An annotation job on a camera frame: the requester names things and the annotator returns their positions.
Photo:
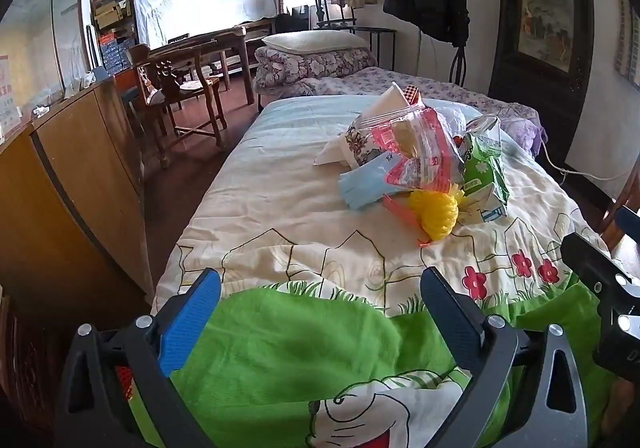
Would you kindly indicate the cartoon print blanket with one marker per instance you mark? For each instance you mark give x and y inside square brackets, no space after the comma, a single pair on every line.
[300,208]

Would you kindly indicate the yellow mesh ball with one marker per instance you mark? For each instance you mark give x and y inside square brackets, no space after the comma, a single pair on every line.
[435,210]

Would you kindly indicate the light wooden cabinet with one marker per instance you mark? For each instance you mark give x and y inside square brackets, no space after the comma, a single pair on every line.
[75,168]

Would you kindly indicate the purple cloth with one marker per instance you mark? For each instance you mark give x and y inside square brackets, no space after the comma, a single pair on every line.
[522,136]

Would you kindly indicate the white pillow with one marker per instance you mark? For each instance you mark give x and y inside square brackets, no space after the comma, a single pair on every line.
[315,42]

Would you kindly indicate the red print wall calendar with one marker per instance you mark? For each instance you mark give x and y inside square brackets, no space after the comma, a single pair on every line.
[7,93]

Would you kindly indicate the carved wooden chair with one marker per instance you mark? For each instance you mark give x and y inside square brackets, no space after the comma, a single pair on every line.
[172,78]

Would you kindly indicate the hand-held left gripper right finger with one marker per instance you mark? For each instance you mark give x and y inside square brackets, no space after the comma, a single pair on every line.
[450,318]

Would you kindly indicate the green milk carton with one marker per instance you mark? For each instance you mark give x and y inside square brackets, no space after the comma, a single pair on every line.
[482,168]

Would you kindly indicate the shelf of boxes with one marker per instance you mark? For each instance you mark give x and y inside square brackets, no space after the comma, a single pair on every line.
[112,18]

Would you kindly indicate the red checkered box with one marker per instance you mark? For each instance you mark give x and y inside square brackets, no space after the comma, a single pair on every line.
[412,94]

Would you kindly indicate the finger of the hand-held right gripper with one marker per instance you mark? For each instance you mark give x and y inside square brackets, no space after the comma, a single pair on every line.
[592,265]
[630,223]

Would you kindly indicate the floral bedsheet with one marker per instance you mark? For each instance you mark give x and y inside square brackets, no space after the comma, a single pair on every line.
[450,88]

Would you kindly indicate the folded floral quilt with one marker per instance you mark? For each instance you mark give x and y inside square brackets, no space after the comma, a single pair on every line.
[310,66]

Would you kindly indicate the clear zip bag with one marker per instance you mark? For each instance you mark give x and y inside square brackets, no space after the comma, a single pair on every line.
[425,148]

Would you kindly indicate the wooden table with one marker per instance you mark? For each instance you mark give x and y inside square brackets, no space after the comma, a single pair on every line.
[225,41]

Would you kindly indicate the white paper bag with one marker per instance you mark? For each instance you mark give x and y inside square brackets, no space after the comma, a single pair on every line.
[390,101]

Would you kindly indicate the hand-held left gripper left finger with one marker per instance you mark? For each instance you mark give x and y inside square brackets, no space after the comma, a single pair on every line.
[192,323]

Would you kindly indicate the dark framed landscape painting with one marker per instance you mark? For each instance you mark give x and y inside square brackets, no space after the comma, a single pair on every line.
[545,3]

